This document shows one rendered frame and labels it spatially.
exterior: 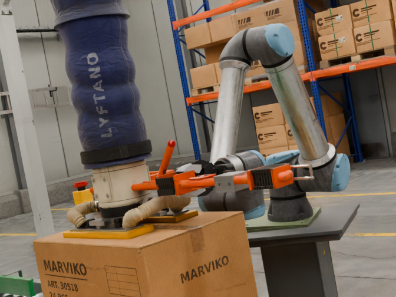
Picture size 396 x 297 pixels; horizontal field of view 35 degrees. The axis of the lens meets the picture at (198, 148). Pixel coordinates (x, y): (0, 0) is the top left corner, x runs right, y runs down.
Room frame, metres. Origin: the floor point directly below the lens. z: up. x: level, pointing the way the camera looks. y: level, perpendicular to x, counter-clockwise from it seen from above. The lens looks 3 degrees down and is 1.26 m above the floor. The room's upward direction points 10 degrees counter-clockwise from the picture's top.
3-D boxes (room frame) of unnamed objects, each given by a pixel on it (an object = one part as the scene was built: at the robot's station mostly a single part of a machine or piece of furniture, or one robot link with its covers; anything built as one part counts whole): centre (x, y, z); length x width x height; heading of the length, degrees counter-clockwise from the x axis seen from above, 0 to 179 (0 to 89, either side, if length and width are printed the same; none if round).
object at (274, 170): (1.54, -0.16, 1.07); 0.08 x 0.07 x 0.05; 45
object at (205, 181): (1.91, 0.03, 1.07); 0.93 x 0.30 x 0.04; 45
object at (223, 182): (1.64, -0.07, 1.07); 0.07 x 0.07 x 0.04; 45
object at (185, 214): (2.03, 0.19, 0.97); 0.34 x 0.10 x 0.05; 45
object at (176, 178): (1.79, 0.08, 1.07); 0.10 x 0.08 x 0.06; 135
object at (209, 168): (1.89, -0.02, 1.07); 0.12 x 0.09 x 0.08; 136
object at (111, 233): (1.90, 0.32, 0.97); 0.34 x 0.10 x 0.05; 45
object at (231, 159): (1.95, -0.08, 1.07); 0.09 x 0.05 x 0.10; 46
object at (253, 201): (2.02, -0.13, 0.95); 0.12 x 0.09 x 0.12; 53
